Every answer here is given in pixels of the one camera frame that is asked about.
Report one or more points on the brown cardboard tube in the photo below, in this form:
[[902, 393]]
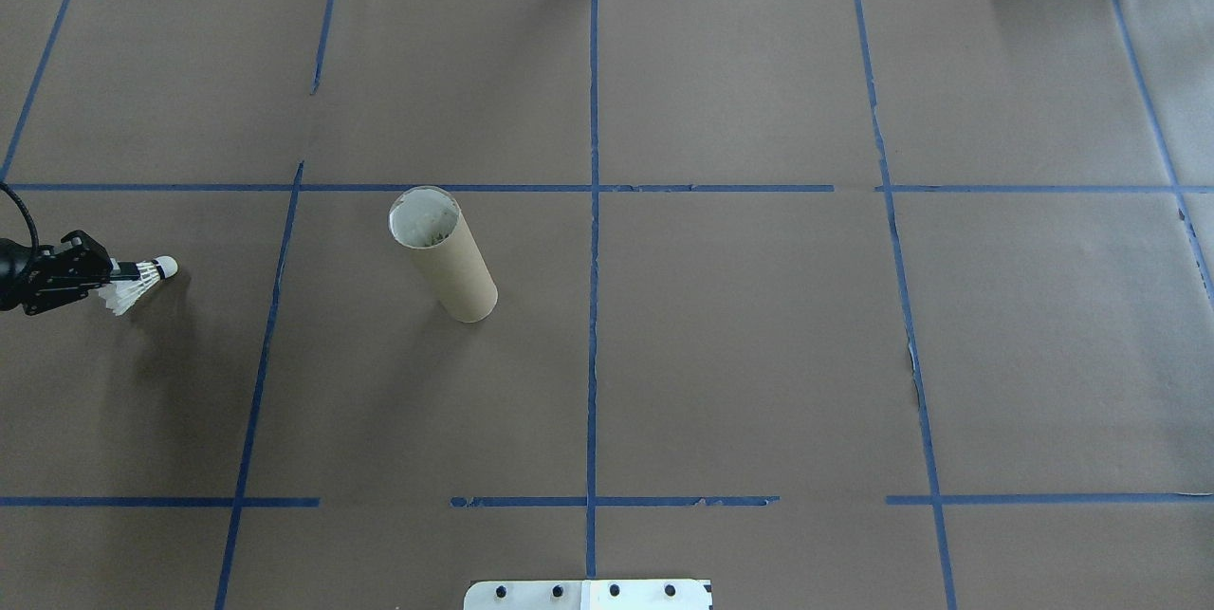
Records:
[[455, 278]]

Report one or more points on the white metal bracket plate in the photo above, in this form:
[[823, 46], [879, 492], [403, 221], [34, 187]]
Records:
[[588, 596]]

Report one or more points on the white feather shuttlecock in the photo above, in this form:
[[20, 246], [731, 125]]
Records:
[[166, 267]]

